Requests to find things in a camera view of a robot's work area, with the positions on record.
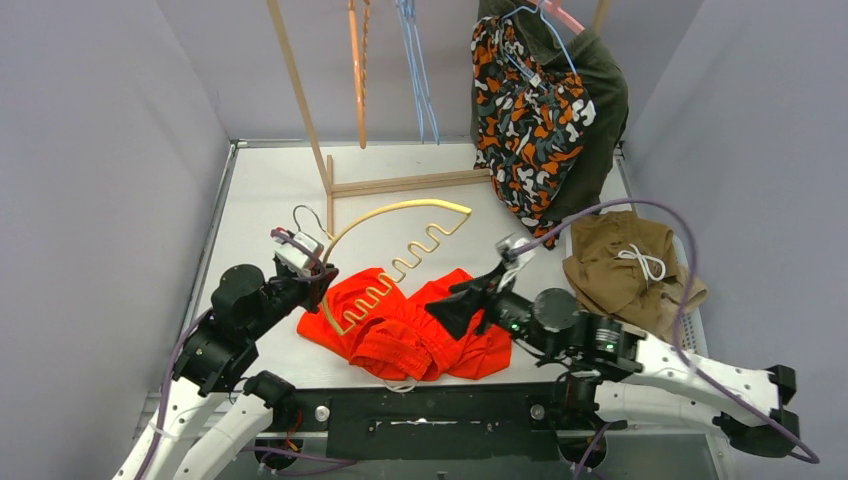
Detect red orange shorts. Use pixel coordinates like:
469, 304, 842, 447
297, 268, 512, 382

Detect cream wooden hanger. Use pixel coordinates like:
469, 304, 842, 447
320, 198, 472, 336

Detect olive brown shorts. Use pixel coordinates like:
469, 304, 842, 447
563, 211, 678, 330

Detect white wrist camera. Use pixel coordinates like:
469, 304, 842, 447
495, 234, 535, 292
270, 228, 324, 278

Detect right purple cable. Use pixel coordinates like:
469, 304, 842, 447
506, 198, 821, 480

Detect wooden clothes rack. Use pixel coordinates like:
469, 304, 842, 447
264, 0, 614, 241

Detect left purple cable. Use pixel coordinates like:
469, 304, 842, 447
132, 228, 359, 480

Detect dark green patterned shorts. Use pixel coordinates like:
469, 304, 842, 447
470, 1, 629, 249

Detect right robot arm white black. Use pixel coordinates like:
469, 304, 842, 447
425, 266, 800, 458

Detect beige shorts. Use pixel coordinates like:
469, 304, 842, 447
654, 264, 709, 343

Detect light blue wire hanger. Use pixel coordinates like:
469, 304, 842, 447
395, 0, 425, 143

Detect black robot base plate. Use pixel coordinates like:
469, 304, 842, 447
244, 381, 608, 477

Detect pink plastic hanger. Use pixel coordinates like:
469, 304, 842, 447
537, 0, 585, 34

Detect wooden clothes hanger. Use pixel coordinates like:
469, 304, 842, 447
348, 0, 372, 149

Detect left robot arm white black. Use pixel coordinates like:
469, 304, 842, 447
115, 261, 338, 479

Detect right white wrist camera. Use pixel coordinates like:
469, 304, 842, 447
495, 234, 535, 292

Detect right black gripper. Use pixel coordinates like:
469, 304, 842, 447
426, 258, 562, 356

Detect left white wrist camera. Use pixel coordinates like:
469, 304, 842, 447
270, 228, 324, 278

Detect purple cable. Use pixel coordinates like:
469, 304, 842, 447
506, 198, 821, 480
132, 228, 359, 480

